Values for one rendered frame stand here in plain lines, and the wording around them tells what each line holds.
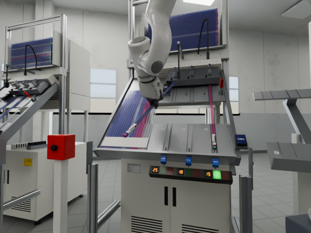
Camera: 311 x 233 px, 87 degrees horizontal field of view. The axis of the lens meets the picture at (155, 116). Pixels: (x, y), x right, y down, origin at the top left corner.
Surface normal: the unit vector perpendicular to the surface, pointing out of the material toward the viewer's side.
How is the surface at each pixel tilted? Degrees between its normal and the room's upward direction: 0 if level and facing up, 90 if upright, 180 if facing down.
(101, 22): 90
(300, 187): 90
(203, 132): 47
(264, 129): 90
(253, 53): 90
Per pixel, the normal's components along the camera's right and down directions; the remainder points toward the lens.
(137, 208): -0.26, -0.03
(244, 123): 0.19, -0.03
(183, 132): -0.19, -0.71
